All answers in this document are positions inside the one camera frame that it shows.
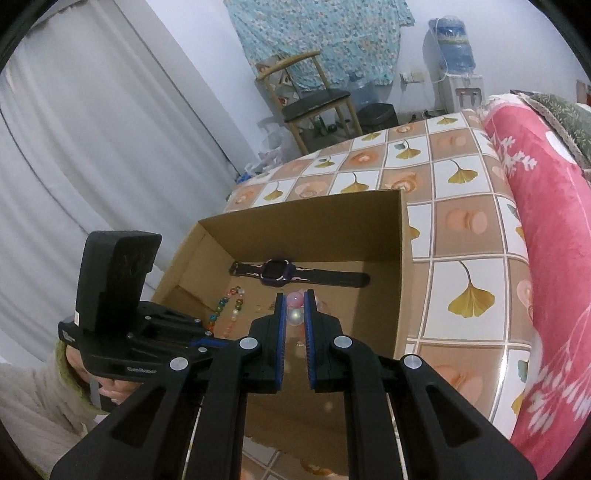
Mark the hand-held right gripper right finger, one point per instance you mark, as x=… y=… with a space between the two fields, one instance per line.
x=310 y=344

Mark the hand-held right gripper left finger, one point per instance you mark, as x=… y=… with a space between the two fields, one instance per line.
x=280 y=341

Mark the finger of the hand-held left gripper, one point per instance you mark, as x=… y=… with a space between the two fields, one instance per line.
x=203 y=342
x=171 y=321

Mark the dark blue smartwatch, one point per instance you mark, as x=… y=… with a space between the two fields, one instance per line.
x=277 y=271

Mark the brown cardboard box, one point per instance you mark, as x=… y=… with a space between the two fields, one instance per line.
x=323 y=221

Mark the person's left forearm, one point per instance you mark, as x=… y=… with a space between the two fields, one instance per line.
x=32 y=401

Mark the person's left hand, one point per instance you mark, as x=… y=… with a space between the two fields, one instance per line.
x=76 y=364

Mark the white curtain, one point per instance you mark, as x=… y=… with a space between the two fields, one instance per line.
x=92 y=138

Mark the white plastic bags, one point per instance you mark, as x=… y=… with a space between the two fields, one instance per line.
x=268 y=152

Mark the black trash bin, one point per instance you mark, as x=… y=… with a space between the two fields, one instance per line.
x=376 y=120

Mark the wooden chair black seat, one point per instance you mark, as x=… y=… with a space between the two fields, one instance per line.
x=318 y=99

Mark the red floral blanket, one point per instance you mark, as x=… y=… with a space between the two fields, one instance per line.
x=554 y=277

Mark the empty blue water bottle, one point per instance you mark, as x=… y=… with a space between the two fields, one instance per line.
x=362 y=92

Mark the white water dispenser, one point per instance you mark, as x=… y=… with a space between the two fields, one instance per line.
x=461 y=92

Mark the blue water dispenser bottle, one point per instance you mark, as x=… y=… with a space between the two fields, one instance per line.
x=455 y=44

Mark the grey-green patterned blanket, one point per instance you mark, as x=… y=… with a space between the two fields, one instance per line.
x=558 y=115

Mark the brown wooden door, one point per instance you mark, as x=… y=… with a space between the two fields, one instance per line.
x=584 y=92

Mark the white wall socket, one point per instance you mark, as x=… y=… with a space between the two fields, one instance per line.
x=413 y=77

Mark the teal patterned wall cloth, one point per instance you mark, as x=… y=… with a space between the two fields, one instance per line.
x=323 y=32

